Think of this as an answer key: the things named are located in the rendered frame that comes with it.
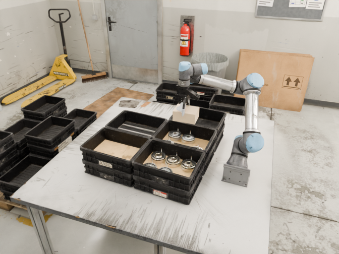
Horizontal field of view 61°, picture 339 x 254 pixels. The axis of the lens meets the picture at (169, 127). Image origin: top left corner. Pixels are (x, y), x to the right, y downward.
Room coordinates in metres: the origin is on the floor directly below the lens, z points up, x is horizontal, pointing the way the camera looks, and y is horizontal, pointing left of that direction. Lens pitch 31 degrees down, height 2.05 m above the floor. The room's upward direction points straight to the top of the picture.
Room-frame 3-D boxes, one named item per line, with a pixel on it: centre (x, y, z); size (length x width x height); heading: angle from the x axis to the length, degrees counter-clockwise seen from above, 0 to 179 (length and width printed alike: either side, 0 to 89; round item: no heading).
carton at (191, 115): (1.79, -0.12, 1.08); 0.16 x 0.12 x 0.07; 72
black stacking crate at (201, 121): (2.04, -0.23, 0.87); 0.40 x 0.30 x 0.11; 67
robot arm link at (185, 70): (1.79, -0.10, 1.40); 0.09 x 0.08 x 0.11; 110
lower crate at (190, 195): (1.49, 0.00, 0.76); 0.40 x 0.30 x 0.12; 67
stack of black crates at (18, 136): (2.52, 1.54, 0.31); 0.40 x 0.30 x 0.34; 162
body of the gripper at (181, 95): (1.79, -0.09, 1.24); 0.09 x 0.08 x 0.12; 72
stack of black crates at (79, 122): (2.77, 1.03, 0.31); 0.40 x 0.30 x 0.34; 162
